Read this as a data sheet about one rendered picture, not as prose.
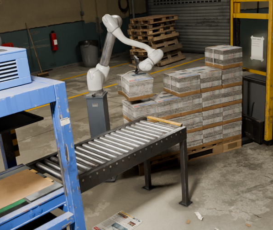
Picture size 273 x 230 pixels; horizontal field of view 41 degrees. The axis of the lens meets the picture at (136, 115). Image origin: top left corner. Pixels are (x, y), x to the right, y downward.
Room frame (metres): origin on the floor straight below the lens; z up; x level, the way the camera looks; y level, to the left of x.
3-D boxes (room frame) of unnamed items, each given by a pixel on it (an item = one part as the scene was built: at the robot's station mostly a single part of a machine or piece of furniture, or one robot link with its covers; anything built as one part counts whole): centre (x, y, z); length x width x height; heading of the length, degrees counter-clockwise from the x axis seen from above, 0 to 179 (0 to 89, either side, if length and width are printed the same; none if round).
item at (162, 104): (4.19, -0.45, 0.42); 1.17 x 0.39 x 0.83; 112
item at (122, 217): (2.87, 0.26, 0.01); 0.37 x 0.28 x 0.01; 134
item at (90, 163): (2.66, 0.46, 0.77); 0.47 x 0.05 x 0.05; 44
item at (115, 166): (2.71, 0.05, 0.74); 1.34 x 0.05 x 0.12; 134
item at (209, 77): (4.35, -0.84, 0.95); 0.38 x 0.29 x 0.23; 21
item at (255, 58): (4.64, -1.54, 1.28); 0.57 x 0.01 x 0.65; 22
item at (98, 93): (3.82, 0.42, 1.03); 0.22 x 0.18 x 0.06; 170
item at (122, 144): (2.93, 0.18, 0.77); 0.47 x 0.05 x 0.05; 44
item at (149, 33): (11.03, -0.70, 0.65); 1.33 x 0.94 x 1.30; 138
